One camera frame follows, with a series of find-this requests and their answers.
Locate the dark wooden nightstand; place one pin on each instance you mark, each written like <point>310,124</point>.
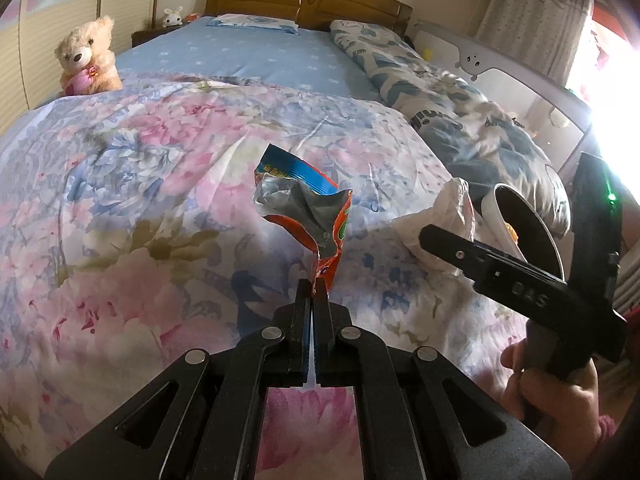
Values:
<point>147,37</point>

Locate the grey baby crib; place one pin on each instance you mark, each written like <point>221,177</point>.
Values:
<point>520,80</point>

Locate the white rabbit toy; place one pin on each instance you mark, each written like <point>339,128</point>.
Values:
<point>173,17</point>

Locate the ribbed radiator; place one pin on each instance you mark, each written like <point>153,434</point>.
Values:
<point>627,290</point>

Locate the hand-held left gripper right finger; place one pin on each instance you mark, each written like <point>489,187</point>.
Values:
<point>321,327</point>

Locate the patterned curtain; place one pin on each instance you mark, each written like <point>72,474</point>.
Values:
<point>535,15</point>

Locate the blue bed sheet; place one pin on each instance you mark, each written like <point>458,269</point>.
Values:
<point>240,60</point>

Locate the person's right hand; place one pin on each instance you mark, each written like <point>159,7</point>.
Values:
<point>555,410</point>

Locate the floral blanket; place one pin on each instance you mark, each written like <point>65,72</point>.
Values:
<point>150,220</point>

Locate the cream wardrobe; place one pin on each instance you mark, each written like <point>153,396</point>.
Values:
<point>60,5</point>

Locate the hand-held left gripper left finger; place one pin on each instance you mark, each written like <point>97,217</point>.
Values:
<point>302,320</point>

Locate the white tissue paper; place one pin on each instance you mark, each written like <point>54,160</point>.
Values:
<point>440,210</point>

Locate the blue patterned pillow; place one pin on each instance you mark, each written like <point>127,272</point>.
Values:
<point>250,22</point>

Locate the cloud print quilt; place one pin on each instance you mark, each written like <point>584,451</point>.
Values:
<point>450,110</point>

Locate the beige teddy bear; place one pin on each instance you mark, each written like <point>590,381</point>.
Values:
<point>87,60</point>

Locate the orange snack bag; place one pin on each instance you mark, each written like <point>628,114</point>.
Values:
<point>295,195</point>

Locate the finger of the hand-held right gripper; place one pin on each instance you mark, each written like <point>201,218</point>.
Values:
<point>455,250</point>

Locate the white round basin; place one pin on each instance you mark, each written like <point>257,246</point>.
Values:
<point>530,230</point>

